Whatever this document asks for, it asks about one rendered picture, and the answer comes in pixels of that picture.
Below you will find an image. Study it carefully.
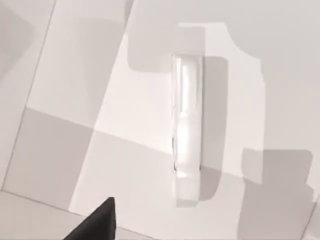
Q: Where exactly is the white door handle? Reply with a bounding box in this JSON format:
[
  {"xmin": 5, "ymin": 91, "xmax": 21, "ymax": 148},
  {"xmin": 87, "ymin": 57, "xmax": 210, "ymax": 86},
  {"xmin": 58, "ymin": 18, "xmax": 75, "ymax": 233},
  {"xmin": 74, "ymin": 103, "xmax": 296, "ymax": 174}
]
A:
[{"xmin": 171, "ymin": 52, "xmax": 203, "ymax": 202}]

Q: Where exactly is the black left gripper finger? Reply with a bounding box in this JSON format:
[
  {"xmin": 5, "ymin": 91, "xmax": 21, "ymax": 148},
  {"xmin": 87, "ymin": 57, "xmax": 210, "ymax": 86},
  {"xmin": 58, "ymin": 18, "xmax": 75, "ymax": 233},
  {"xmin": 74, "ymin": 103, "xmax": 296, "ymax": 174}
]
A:
[{"xmin": 61, "ymin": 196, "xmax": 117, "ymax": 240}]

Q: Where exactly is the white cabinet door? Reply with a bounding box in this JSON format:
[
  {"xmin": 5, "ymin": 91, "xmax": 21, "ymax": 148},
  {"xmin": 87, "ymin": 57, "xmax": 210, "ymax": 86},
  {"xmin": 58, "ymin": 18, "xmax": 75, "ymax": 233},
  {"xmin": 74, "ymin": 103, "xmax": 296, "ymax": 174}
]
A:
[{"xmin": 1, "ymin": 0, "xmax": 320, "ymax": 240}]

